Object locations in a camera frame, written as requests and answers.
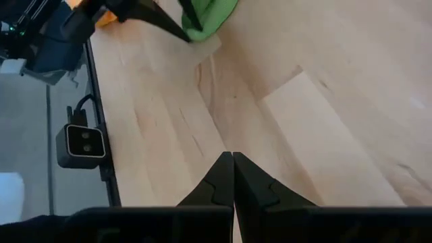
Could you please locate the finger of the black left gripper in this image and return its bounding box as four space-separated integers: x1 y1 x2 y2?
178 0 205 33
72 0 192 44

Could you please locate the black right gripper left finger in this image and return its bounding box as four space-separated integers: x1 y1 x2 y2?
65 151 236 243

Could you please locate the black metal table frame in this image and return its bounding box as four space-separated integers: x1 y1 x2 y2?
82 40 123 208

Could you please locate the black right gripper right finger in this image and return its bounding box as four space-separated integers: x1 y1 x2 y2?
232 151 432 243

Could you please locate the green microfiber towel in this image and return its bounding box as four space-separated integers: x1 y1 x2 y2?
181 0 239 43

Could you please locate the orange microfiber towel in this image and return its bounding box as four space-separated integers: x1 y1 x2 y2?
65 0 119 28

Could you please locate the black depth camera cable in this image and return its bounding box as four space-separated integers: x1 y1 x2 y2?
65 93 96 126

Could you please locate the black boxy depth camera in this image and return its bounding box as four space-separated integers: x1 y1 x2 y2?
55 123 107 170

